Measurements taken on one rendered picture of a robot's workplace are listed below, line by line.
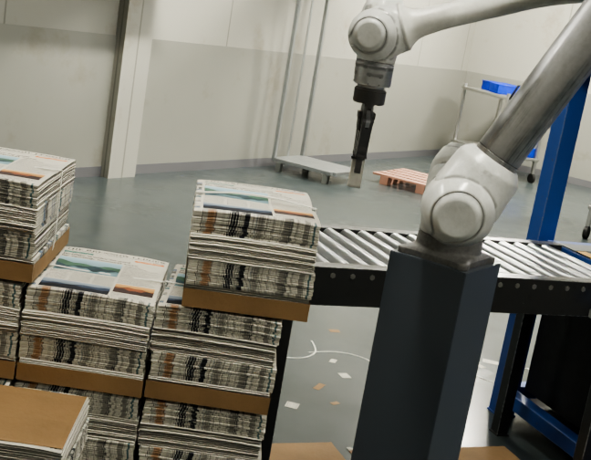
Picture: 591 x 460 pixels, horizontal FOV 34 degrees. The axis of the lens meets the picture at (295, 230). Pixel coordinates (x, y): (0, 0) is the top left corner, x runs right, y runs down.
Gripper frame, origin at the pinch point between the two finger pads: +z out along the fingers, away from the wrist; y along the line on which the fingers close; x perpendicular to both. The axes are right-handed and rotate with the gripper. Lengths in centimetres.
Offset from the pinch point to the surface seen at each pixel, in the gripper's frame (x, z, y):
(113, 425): -47, 64, 18
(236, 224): -26.1, 12.4, 18.1
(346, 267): 8, 36, -51
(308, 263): -9.1, 18.9, 17.7
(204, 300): -30.6, 30.6, 18.7
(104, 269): -56, 33, -3
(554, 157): 95, 6, -154
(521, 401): 98, 104, -140
